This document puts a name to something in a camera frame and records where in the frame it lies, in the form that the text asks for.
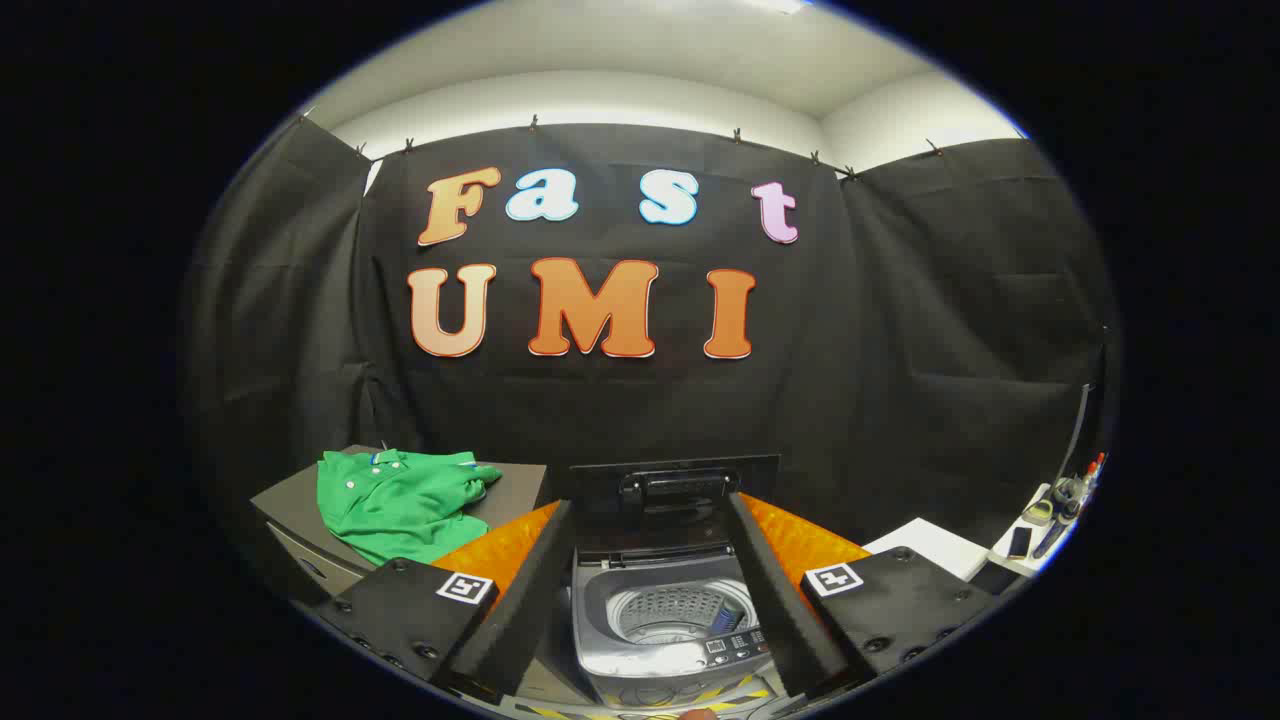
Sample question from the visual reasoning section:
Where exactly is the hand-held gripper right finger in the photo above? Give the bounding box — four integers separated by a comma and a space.
727, 490, 1001, 701

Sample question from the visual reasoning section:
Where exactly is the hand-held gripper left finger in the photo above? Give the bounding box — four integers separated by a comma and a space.
313, 498, 576, 701

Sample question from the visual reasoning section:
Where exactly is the grey washing machine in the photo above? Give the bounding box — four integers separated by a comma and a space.
572, 545, 791, 711

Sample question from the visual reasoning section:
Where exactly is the green polo shirt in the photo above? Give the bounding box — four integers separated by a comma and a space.
316, 448, 503, 568

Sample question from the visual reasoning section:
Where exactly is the grey cabinet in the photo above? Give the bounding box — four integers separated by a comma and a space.
250, 445, 551, 606

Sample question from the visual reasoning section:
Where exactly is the white desk with clutter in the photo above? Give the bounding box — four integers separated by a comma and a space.
985, 480, 1096, 583

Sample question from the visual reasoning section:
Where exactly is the black backdrop cloth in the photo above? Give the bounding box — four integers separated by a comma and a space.
180, 115, 1121, 601

